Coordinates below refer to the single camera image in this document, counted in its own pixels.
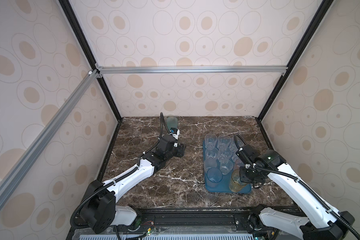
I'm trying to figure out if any yellow plastic cup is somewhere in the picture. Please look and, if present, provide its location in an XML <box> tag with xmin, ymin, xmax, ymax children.
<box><xmin>229</xmin><ymin>169</ymin><xmax>247</xmax><ymax>193</ymax></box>

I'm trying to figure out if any clear textured cup front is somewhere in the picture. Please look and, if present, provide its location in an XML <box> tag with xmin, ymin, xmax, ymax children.
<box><xmin>220</xmin><ymin>160</ymin><xmax>234</xmax><ymax>175</ymax></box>

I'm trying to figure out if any teal plastic tray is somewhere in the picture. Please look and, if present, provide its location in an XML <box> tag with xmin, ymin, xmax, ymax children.
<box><xmin>202</xmin><ymin>140</ymin><xmax>253</xmax><ymax>194</ymax></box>

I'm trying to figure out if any blue frosted cup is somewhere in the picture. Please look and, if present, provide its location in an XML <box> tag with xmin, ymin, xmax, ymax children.
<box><xmin>205</xmin><ymin>168</ymin><xmax>223</xmax><ymax>189</ymax></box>

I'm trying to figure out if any clear faceted cup front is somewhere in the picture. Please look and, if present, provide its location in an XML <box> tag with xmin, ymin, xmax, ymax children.
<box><xmin>204</xmin><ymin>134</ymin><xmax>218</xmax><ymax>150</ymax></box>

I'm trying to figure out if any clear faceted cup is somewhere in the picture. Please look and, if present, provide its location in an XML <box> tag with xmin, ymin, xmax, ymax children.
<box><xmin>229</xmin><ymin>139</ymin><xmax>238</xmax><ymax>153</ymax></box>
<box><xmin>204</xmin><ymin>134</ymin><xmax>218</xmax><ymax>150</ymax></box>

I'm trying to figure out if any frosted grey cup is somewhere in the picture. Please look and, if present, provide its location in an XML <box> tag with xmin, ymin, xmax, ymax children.
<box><xmin>204</xmin><ymin>158</ymin><xmax>218</xmax><ymax>172</ymax></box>

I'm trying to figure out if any small clear cup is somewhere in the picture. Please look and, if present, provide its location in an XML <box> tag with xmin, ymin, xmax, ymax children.
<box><xmin>217</xmin><ymin>135</ymin><xmax>231</xmax><ymax>151</ymax></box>

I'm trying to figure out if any pink plastic cup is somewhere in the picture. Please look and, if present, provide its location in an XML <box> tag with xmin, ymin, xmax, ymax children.
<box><xmin>234</xmin><ymin>159</ymin><xmax>245</xmax><ymax>170</ymax></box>

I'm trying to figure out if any tall clear textured cup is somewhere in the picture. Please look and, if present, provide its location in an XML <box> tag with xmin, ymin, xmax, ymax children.
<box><xmin>218</xmin><ymin>148</ymin><xmax>233</xmax><ymax>162</ymax></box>

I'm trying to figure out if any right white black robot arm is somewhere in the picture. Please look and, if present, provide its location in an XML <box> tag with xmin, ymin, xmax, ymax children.
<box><xmin>234</xmin><ymin>135</ymin><xmax>360</xmax><ymax>240</ymax></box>

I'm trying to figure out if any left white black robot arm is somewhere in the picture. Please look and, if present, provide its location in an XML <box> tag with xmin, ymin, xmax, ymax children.
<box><xmin>70</xmin><ymin>114</ymin><xmax>186</xmax><ymax>234</ymax></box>

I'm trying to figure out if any left diagonal aluminium bar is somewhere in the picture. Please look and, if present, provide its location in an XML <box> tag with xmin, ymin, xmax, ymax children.
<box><xmin>0</xmin><ymin>69</ymin><xmax>100</xmax><ymax>210</ymax></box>

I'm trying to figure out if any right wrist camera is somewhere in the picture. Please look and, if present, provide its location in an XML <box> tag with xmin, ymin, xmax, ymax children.
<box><xmin>236</xmin><ymin>145</ymin><xmax>260</xmax><ymax>165</ymax></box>

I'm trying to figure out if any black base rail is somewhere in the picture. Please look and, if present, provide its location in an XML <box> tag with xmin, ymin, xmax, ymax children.
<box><xmin>66</xmin><ymin>209</ymin><xmax>325</xmax><ymax>240</ymax></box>

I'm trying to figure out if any horizontal aluminium frame bar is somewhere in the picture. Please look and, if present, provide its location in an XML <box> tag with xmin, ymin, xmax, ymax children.
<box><xmin>98</xmin><ymin>65</ymin><xmax>288</xmax><ymax>75</ymax></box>

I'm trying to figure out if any left black frame post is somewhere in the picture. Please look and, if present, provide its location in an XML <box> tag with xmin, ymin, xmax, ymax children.
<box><xmin>58</xmin><ymin>0</ymin><xmax>123</xmax><ymax>122</ymax></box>

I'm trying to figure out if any black frame post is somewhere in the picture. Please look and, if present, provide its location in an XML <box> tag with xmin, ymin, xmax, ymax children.
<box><xmin>257</xmin><ymin>0</ymin><xmax>334</xmax><ymax>123</ymax></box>
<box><xmin>58</xmin><ymin>0</ymin><xmax>123</xmax><ymax>122</ymax></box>

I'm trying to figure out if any right black frame post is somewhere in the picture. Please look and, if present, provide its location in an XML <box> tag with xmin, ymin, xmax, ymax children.
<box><xmin>257</xmin><ymin>0</ymin><xmax>334</xmax><ymax>123</ymax></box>

